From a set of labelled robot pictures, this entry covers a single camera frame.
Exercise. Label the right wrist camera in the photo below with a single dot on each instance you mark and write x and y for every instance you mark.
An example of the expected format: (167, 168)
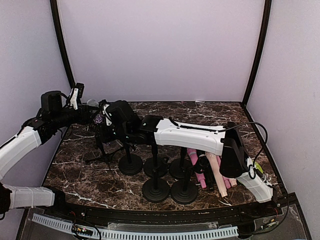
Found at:
(104, 105)

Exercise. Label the black stand of small beige microphone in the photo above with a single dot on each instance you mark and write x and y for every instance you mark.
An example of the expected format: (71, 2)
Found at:
(130, 164)

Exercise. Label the glitter silver-head microphone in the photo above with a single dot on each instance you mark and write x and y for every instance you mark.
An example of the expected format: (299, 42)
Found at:
(98, 119)

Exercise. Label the white cable duct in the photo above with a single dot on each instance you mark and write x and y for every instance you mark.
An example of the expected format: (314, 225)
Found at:
(119, 231)

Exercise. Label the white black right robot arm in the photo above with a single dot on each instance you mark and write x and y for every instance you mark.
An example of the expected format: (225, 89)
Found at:
(217, 142)

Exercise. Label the small beige microphone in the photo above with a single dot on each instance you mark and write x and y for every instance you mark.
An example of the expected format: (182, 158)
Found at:
(217, 175)

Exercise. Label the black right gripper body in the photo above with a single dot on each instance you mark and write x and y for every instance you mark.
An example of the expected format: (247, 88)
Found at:
(108, 137)

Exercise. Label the beige microphone tall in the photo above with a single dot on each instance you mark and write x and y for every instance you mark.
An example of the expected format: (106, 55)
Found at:
(233, 182)

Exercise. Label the black round-base stand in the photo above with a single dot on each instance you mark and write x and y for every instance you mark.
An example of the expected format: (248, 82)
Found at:
(156, 189)
(184, 191)

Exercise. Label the black front rail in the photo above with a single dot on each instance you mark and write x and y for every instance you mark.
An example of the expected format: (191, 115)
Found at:
(239, 214)

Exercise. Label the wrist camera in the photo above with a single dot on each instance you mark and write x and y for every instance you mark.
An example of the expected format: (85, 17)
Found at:
(74, 98)
(104, 105)

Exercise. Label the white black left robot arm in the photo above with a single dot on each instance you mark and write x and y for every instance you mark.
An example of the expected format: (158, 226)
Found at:
(51, 117)

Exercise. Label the black tripod shock-mount stand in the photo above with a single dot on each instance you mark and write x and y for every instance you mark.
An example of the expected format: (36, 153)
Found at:
(104, 157)

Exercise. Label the black stand with clip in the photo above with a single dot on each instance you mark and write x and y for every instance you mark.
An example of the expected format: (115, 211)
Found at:
(179, 165)

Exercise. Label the green plate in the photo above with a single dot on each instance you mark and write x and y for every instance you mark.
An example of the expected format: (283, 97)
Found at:
(259, 169)

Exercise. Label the black round-base stand front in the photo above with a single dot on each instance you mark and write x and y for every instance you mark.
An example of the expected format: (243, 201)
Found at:
(184, 191)

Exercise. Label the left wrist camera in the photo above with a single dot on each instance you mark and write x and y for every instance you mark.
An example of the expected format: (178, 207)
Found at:
(74, 98)

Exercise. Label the black microphone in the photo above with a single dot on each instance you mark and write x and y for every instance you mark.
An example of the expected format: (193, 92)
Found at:
(207, 171)

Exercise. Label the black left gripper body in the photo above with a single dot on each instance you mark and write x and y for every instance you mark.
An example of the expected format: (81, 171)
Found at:
(83, 118)

